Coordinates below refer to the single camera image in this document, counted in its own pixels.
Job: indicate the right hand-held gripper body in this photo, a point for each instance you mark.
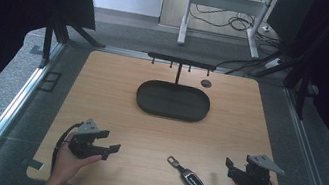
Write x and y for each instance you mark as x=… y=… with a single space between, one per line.
x=254 y=177

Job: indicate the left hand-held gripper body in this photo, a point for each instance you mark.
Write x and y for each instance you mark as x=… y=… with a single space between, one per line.
x=84 y=145

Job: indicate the black car key fob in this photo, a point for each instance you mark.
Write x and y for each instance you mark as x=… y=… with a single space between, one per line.
x=189 y=177

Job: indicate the black key rack with tray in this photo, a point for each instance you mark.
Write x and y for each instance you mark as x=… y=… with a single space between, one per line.
x=173 y=100

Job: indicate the person's left hand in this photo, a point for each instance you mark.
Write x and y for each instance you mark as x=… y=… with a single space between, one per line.
x=67 y=164

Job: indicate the grey tape piece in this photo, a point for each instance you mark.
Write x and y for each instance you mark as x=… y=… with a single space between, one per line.
x=34 y=164

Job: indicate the black table grommet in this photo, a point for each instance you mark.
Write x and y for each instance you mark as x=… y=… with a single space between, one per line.
x=206 y=83

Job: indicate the black tripod stand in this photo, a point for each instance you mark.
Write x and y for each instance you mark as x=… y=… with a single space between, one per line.
x=302 y=82
x=57 y=34

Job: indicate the white power strip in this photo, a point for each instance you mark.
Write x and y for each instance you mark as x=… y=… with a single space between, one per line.
x=273 y=62

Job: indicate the white desk frame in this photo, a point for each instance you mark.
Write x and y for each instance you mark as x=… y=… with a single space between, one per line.
x=225 y=2

